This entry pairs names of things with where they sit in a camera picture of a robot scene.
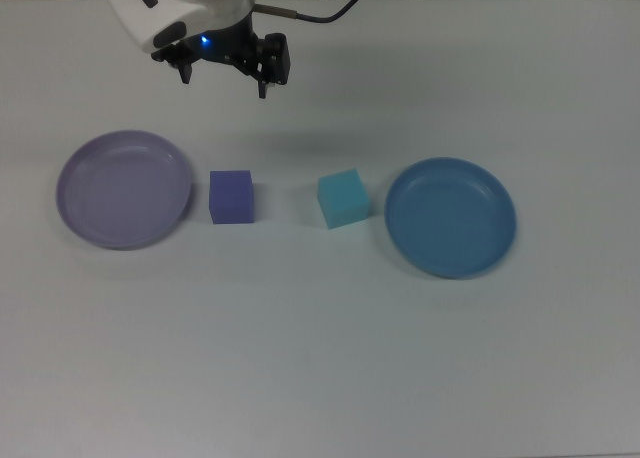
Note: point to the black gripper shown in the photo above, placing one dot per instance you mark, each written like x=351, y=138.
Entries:
x=225, y=43

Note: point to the purple cube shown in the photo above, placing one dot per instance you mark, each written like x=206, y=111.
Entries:
x=231, y=198

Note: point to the cyan cube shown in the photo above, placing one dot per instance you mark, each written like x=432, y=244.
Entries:
x=344, y=198

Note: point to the purple plate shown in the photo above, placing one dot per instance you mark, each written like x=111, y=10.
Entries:
x=122, y=190

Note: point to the blue plate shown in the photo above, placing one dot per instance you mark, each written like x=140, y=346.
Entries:
x=450, y=218

